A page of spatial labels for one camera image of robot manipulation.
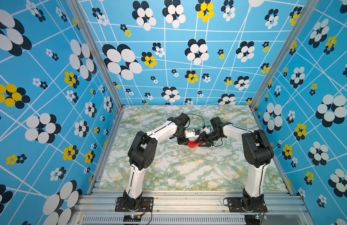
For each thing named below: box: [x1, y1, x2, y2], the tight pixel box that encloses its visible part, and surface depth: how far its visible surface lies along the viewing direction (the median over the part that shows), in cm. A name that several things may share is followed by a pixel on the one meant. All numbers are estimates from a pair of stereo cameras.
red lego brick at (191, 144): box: [187, 141, 196, 149], surface depth 94 cm
